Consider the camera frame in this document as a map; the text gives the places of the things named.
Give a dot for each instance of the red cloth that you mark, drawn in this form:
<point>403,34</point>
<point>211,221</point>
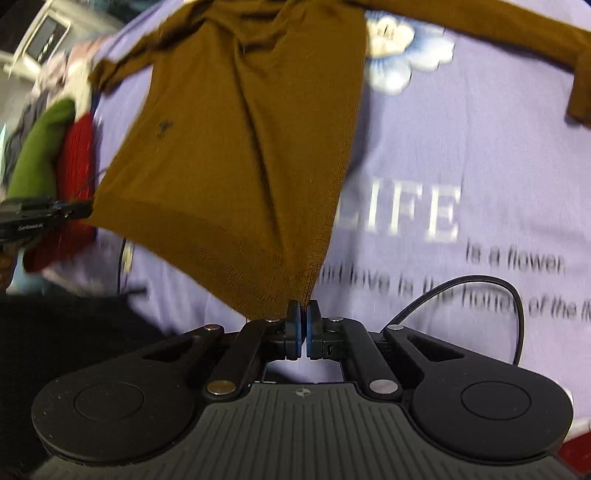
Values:
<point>577,450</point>

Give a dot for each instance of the white framed appliance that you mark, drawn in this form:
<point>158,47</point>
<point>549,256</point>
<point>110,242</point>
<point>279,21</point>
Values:
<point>41,37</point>

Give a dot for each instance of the grey and pink clothes pile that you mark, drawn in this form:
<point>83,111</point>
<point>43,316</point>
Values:
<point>55,78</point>

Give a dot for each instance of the green garment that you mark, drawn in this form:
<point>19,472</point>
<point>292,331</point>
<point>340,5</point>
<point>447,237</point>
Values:
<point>39,147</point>

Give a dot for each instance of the brown sweater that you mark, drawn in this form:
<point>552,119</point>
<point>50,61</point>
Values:
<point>231,152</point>

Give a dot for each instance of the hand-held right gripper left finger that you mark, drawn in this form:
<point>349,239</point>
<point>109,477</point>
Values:
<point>298,328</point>

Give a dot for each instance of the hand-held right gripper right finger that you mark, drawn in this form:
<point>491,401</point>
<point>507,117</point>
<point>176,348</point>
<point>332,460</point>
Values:
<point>311,328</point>

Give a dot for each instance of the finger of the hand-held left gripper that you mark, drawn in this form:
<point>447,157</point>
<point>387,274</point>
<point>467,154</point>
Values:
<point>76,210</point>

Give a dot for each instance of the red knit garment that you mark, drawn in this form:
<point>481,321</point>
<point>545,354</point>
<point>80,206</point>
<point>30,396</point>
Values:
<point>76,161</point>

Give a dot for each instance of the purple floral printed bedsheet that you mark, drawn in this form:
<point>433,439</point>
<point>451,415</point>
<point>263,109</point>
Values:
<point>461,138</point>

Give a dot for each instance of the dark cloth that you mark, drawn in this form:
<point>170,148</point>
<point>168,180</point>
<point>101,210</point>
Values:
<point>69,350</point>

